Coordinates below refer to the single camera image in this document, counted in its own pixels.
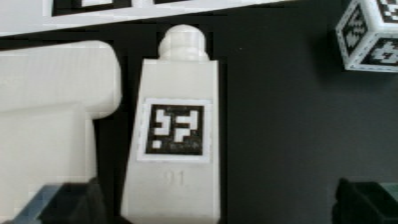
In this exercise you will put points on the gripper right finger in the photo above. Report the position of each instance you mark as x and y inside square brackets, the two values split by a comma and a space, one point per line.
[367, 203]

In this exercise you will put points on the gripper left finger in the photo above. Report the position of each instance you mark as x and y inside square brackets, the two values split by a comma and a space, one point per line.
[67, 204]

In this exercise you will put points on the white chair leg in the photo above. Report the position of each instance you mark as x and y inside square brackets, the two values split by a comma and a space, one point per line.
[367, 32]
[171, 193]

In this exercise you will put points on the white tagged block part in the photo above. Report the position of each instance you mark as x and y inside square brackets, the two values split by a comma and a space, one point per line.
[60, 92]

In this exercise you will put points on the white sheet with tags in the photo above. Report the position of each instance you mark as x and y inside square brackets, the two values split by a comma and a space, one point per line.
[42, 15]

